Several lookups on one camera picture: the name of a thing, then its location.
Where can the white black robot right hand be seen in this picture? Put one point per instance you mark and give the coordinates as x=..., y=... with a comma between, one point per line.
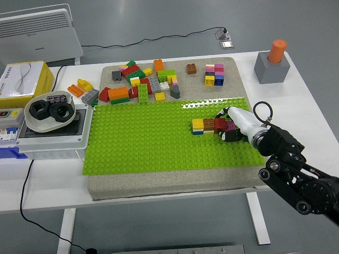
x=243, y=120

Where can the red square brick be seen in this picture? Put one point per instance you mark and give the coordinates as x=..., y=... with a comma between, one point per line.
x=219, y=123

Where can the brown square brick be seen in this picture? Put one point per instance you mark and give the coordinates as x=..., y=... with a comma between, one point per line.
x=191, y=69
x=209, y=123
x=217, y=131

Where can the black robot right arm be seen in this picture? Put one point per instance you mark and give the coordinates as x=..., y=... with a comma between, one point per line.
x=283, y=148

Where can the pink square brick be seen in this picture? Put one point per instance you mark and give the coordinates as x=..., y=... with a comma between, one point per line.
x=231, y=126
x=219, y=67

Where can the yellow square brick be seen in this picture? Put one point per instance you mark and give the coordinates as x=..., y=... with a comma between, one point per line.
x=197, y=123
x=209, y=80
x=160, y=96
x=148, y=72

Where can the blue square brick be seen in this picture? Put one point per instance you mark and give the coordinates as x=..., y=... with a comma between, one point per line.
x=219, y=80

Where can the thin blue brick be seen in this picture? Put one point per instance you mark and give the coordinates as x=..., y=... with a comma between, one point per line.
x=198, y=132

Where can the magenta square brick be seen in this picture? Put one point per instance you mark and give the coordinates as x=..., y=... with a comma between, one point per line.
x=219, y=73

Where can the black square brick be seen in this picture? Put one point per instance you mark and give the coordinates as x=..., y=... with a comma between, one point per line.
x=210, y=73

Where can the white orange thin brick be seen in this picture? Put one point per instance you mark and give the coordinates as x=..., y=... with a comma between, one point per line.
x=210, y=66

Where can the dark grey slope brick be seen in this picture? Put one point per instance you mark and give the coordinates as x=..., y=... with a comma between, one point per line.
x=175, y=91

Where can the light grey brick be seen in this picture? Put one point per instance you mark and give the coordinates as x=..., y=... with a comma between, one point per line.
x=154, y=84
x=90, y=95

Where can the green studded baseplate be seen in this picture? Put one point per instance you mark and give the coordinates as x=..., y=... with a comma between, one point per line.
x=145, y=137

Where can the long lime green brick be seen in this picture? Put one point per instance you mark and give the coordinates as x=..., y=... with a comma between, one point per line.
x=143, y=93

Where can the yellow white brick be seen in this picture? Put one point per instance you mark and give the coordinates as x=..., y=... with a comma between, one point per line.
x=135, y=81

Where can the large red brick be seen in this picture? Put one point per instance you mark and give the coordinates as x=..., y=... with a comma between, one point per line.
x=130, y=71

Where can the green flat brick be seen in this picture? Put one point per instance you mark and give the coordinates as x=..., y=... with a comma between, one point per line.
x=120, y=101

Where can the small green brick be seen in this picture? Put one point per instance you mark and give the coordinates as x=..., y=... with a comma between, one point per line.
x=130, y=63

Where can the large orange brick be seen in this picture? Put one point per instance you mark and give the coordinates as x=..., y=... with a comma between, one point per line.
x=118, y=93

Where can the small yellow pink brick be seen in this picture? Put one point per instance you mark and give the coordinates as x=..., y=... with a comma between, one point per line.
x=123, y=67

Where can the red slope brick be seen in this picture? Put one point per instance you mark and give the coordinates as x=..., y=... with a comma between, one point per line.
x=104, y=94

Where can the yellow slope brick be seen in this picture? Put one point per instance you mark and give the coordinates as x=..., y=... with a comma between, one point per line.
x=85, y=85

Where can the grey square block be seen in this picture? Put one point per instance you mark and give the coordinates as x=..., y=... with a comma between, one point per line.
x=270, y=72

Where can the metal floor socket plate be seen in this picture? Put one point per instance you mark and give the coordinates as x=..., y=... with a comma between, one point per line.
x=227, y=45

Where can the orange cylinder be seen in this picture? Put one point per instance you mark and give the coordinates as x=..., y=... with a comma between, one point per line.
x=276, y=50

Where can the metal floor socket with plug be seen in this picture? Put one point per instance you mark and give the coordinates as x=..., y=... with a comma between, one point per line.
x=223, y=34

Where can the grey-brown mat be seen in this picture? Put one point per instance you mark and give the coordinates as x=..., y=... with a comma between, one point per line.
x=169, y=182

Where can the white table leg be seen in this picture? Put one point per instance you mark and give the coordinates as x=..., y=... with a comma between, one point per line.
x=66, y=230
x=258, y=219

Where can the small green piece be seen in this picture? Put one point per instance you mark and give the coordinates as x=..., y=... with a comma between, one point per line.
x=94, y=103

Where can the small dark purple part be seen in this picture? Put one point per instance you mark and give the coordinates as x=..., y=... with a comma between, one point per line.
x=56, y=98

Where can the black hex nut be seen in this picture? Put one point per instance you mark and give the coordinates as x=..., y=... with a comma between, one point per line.
x=54, y=115
x=35, y=113

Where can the grey junction box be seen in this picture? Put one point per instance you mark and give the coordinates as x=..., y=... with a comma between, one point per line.
x=53, y=146

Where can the white shallow bowl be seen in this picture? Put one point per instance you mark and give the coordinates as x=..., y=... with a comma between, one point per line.
x=39, y=127

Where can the white panel heater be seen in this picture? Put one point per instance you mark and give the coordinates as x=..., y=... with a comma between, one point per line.
x=39, y=34

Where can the yellow white tissue box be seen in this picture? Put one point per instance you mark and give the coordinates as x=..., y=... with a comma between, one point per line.
x=21, y=79

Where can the grey circuit breaker box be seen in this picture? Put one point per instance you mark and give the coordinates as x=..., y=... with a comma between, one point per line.
x=10, y=124

